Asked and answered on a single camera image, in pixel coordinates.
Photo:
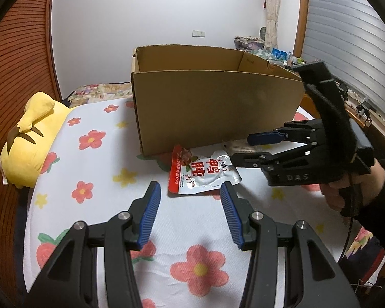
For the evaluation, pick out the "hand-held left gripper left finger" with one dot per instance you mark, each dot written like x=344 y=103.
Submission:
x=149 y=218

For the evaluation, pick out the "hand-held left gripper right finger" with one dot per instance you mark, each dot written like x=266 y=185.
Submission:
x=232 y=218

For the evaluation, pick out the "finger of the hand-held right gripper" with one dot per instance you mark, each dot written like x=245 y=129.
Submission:
x=253 y=160
x=264 y=138

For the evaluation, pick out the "brown snack packet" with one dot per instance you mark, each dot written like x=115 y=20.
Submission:
x=240 y=147

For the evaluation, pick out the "silver red snack pouch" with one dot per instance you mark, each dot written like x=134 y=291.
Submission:
x=205 y=173

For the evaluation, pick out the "brown cardboard box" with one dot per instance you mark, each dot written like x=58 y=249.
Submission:
x=211 y=112

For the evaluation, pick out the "person's right hand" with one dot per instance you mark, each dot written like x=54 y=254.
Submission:
x=373 y=179

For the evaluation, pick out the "long wooden cabinet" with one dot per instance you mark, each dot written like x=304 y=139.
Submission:
x=380 y=131

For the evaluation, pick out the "row of small bottles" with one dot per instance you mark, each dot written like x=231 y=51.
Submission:
x=295 y=60

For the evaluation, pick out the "white flower print bedsheet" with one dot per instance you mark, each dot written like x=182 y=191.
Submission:
x=99 y=166

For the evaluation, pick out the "grey window blinds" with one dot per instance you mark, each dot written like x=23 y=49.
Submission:
x=346 y=38

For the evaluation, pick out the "blue box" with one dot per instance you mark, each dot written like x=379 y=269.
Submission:
x=278 y=53

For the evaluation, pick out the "stack of printed packets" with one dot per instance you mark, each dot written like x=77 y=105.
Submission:
x=248 y=42

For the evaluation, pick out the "dark mesh object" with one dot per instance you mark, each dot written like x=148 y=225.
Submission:
x=262 y=31

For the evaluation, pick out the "beige curtain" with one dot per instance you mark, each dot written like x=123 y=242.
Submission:
x=272 y=12

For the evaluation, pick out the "floral quilt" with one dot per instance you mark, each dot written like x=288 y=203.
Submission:
x=93 y=91

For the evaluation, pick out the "yellow plush toy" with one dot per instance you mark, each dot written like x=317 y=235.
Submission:
x=29 y=141

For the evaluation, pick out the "brown slatted wooden door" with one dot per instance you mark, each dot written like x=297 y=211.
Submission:
x=19 y=54

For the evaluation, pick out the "wooden window frame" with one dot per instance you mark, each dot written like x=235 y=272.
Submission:
x=301 y=16

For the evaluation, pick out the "white wall switch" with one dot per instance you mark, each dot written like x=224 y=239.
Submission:
x=199 y=33

